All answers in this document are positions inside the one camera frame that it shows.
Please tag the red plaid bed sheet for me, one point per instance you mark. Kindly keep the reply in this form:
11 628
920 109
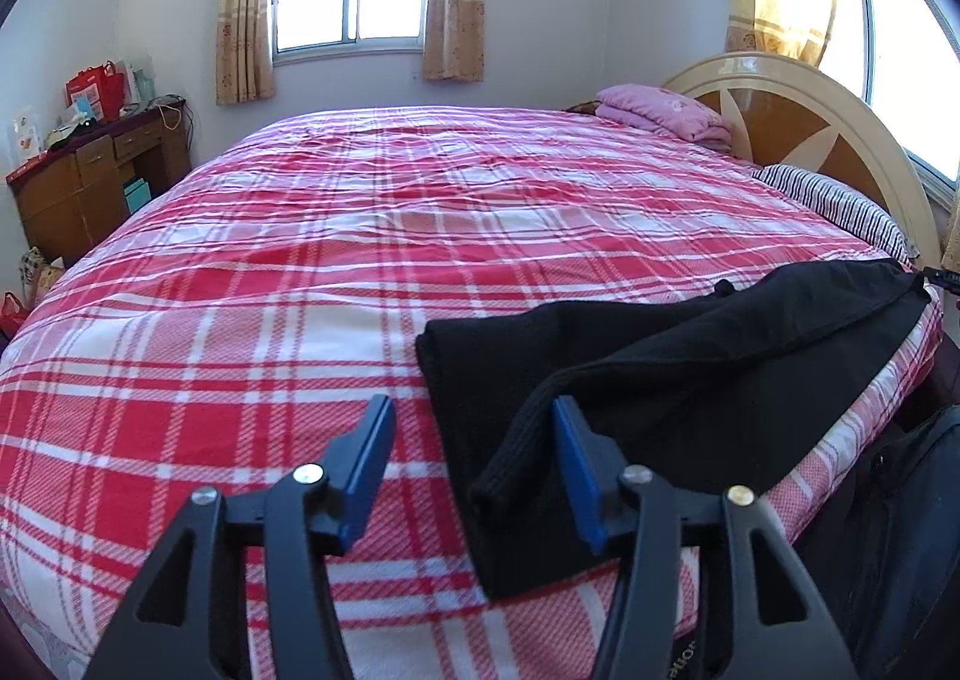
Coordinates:
231 328

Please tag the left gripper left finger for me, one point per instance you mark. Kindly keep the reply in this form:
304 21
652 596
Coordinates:
188 615

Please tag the side window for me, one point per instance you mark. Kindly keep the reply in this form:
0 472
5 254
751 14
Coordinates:
902 60

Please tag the striped pillow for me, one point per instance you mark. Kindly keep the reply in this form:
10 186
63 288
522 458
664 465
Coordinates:
841 205

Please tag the left beige curtain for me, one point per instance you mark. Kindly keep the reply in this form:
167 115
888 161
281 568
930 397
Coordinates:
244 71

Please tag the folded pink blanket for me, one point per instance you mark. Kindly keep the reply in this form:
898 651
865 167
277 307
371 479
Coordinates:
665 113

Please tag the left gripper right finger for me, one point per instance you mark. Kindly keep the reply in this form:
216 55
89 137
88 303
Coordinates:
759 614

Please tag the black backpack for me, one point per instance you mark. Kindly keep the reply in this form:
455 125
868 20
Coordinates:
883 552

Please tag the teal box under desk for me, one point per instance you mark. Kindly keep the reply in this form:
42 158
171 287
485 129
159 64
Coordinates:
137 194

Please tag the cream and wood headboard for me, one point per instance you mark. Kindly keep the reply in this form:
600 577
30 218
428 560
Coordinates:
785 111

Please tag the red gift bag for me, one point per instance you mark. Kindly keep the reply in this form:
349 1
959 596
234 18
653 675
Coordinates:
103 87

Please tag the black pants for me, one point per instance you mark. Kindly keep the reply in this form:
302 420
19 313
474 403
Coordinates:
731 388

